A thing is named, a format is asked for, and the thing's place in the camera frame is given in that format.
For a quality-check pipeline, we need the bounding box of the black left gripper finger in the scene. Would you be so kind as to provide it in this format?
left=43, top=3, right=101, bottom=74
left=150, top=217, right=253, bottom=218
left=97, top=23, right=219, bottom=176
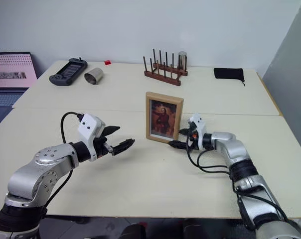
left=112, top=138, right=136, bottom=156
left=102, top=125, right=122, bottom=138

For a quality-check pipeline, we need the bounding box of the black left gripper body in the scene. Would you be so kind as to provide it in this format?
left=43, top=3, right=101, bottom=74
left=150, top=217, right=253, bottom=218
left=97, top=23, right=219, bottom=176
left=92, top=135, right=116, bottom=159

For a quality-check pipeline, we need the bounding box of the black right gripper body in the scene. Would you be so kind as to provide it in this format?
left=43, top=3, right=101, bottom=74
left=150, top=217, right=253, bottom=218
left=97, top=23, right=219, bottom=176
left=187, top=125, right=199, bottom=150

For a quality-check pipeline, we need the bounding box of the short steel cup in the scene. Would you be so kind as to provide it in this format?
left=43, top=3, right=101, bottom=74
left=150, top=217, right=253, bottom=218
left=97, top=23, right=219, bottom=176
left=84, top=67, right=104, bottom=86

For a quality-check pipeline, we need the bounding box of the brown wooden peg rack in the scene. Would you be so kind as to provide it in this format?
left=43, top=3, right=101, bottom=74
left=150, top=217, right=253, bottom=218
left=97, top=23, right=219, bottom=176
left=142, top=48, right=189, bottom=87

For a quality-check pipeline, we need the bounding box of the tall steel cylinder cup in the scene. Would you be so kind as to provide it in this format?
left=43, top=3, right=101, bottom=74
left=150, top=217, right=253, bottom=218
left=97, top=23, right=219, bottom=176
left=178, top=51, right=187, bottom=71

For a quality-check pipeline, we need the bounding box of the black handheld game controller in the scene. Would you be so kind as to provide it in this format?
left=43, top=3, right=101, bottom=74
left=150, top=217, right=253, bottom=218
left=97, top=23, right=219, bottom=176
left=48, top=57, right=88, bottom=87

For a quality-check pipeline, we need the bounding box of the dark rounded shape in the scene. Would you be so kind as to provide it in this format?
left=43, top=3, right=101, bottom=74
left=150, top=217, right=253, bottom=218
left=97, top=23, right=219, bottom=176
left=120, top=223, right=148, bottom=239

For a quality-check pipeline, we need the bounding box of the open laptop pink screen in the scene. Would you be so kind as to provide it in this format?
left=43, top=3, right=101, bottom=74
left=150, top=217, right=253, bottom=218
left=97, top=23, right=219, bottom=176
left=0, top=51, right=38, bottom=127

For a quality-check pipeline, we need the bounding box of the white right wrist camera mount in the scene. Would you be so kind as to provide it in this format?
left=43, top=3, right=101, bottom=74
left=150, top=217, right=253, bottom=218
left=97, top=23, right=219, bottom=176
left=188, top=114, right=207, bottom=151

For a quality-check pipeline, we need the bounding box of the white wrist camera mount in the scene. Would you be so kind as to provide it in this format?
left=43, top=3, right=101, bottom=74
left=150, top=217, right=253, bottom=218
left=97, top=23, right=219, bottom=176
left=77, top=113, right=107, bottom=162
left=188, top=114, right=207, bottom=151

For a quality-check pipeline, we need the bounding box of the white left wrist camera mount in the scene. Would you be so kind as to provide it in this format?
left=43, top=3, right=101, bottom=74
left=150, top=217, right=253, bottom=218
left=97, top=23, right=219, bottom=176
left=77, top=113, right=107, bottom=162

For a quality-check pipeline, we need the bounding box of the wooden picture frame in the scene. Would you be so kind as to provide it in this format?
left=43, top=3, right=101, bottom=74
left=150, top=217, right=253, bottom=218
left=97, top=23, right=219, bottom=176
left=145, top=91, right=185, bottom=143

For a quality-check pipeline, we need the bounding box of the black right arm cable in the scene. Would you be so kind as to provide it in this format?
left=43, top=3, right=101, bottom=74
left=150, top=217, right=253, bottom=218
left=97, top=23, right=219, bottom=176
left=186, top=133, right=291, bottom=225

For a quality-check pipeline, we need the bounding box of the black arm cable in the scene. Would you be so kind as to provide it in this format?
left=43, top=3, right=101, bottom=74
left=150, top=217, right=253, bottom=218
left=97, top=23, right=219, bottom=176
left=44, top=112, right=84, bottom=215
left=186, top=133, right=291, bottom=225

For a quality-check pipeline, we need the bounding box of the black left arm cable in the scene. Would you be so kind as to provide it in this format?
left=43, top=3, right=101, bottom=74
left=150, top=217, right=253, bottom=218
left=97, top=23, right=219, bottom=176
left=44, top=112, right=84, bottom=215

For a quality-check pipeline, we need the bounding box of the black drawstring pouch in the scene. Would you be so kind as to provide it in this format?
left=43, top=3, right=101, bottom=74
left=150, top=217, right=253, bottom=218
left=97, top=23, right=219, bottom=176
left=213, top=67, right=246, bottom=87

